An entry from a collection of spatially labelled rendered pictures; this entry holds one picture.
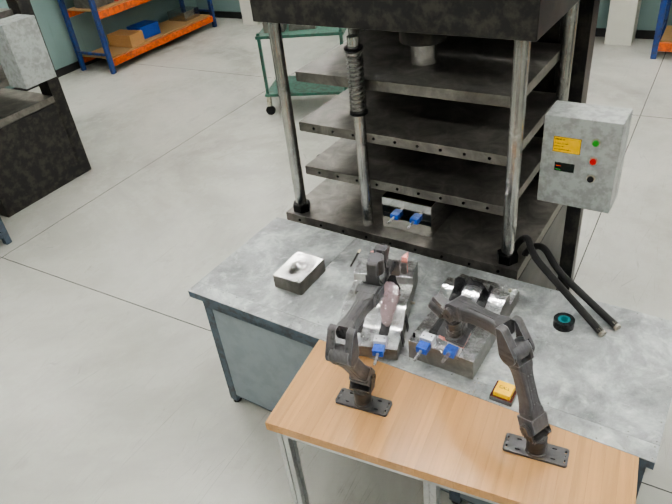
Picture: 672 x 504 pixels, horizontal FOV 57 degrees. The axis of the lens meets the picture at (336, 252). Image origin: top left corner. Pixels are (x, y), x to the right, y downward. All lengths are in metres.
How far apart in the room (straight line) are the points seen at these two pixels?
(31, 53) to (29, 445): 3.22
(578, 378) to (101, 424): 2.44
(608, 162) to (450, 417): 1.20
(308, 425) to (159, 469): 1.26
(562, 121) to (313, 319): 1.29
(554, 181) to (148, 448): 2.35
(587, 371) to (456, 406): 0.50
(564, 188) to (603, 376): 0.82
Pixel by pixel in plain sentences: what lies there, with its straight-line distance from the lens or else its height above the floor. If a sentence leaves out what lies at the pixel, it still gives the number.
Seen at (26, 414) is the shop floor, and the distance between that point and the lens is 3.95.
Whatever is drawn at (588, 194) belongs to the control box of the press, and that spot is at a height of 1.14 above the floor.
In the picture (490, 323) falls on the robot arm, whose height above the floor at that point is 1.23.
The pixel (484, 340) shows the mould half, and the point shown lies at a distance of 2.39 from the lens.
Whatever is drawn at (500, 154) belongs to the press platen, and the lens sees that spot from 2.75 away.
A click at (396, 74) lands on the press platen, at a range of 2.96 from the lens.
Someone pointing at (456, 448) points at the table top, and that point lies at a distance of 2.17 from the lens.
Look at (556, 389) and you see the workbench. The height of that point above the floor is 0.80.
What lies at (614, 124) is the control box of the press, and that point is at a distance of 2.63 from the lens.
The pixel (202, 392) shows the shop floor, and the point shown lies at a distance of 3.60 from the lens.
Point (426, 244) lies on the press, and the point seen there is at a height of 0.79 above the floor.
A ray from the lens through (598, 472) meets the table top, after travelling 2.18.
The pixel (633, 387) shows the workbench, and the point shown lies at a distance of 2.44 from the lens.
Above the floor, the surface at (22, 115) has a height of 0.74.
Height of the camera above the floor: 2.52
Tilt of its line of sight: 35 degrees down
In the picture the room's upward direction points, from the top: 7 degrees counter-clockwise
